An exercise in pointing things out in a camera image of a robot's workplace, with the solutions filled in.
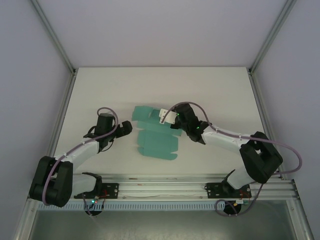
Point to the grey metal sheet panel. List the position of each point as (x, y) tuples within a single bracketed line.
[(162, 225)]

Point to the teal paper box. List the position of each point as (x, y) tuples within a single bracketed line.
[(155, 145)]

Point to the aluminium frame post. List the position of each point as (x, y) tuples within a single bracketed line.
[(54, 37), (270, 37)]

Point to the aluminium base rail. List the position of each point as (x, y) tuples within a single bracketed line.
[(162, 187)]

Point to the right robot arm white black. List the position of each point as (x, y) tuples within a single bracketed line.
[(220, 140)]

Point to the aluminium side frame rail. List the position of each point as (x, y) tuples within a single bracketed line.
[(263, 112), (61, 112)]

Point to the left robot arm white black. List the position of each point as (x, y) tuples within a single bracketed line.
[(82, 150)]

